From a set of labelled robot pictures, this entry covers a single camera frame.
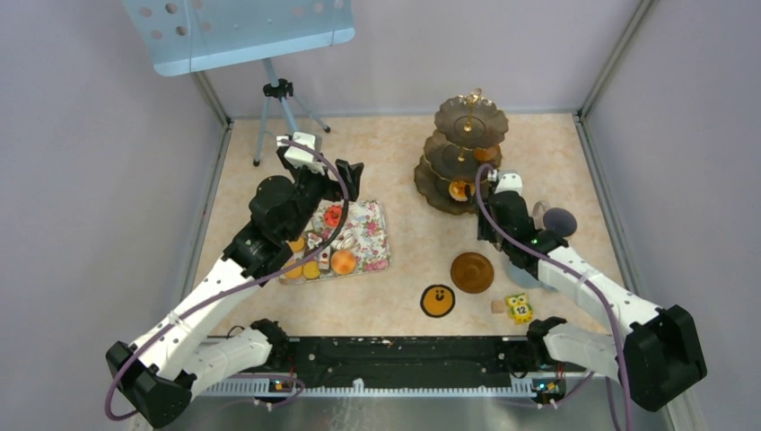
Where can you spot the brown round saucer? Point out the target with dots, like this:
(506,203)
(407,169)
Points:
(472,273)

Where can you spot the red sprinkled donut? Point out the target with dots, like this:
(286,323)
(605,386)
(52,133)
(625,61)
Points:
(335,216)

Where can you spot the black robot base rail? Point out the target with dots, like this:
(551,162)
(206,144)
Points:
(506,366)

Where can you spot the owl number block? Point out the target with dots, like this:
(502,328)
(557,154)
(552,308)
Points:
(519,308)

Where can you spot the floral serving tray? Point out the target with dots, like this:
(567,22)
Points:
(372,251)

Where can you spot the white cake slice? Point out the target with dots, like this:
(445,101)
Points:
(324,260)

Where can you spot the orange fruit tart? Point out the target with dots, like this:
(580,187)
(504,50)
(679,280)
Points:
(460,191)

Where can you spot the blue mug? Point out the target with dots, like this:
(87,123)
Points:
(524,279)

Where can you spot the round biscuit cookie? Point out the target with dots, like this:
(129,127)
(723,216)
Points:
(298,245)

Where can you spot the light blue music stand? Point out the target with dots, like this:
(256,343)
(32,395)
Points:
(187,37)

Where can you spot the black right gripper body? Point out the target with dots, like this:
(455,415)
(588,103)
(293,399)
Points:
(486,206)

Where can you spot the three-tier smoked glass stand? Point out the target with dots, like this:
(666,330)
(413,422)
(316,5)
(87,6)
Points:
(461,124)

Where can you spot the white chocolate-striped donut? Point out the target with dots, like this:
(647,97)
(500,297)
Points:
(345,241)

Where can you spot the small wooden cube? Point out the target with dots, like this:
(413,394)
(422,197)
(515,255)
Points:
(498,307)

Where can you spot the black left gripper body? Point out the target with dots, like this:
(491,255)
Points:
(310,187)

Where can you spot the brown croissant pastry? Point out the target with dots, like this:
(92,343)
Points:
(486,155)

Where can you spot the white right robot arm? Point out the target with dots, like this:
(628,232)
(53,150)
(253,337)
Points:
(653,352)

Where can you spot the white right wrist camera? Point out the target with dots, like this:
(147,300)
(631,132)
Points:
(509,182)

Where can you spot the smiley face coaster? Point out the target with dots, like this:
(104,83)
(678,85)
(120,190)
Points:
(437,301)

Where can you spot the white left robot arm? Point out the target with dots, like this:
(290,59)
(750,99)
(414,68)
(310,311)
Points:
(161,372)

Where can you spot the round golden bun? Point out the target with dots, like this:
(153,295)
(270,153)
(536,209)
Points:
(343,262)

